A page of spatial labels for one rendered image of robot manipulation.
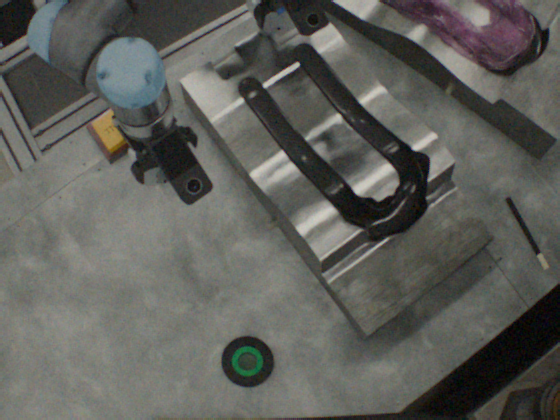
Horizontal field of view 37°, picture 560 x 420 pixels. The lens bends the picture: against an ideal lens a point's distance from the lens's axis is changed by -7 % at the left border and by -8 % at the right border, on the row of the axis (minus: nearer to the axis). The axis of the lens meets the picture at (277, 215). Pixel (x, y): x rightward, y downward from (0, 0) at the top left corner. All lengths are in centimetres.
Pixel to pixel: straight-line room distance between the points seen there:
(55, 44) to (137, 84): 13
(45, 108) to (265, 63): 91
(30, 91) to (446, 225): 123
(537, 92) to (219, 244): 58
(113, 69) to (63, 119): 121
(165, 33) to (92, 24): 120
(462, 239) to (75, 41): 69
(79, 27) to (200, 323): 57
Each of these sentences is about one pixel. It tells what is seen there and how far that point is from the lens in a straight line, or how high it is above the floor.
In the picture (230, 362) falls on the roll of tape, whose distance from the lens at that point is 135.
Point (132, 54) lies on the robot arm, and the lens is 98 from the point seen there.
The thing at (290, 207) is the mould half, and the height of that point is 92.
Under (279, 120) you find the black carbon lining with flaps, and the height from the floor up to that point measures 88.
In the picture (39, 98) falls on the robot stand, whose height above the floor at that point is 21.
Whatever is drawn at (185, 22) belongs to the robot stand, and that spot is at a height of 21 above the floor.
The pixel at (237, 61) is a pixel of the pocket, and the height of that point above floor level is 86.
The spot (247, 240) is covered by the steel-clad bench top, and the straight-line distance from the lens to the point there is 141.
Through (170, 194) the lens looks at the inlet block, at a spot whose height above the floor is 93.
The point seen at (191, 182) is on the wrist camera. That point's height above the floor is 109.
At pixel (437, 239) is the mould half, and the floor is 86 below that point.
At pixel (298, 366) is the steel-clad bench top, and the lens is 138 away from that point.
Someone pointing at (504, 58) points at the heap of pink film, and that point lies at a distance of 147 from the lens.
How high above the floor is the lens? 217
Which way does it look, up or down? 75 degrees down
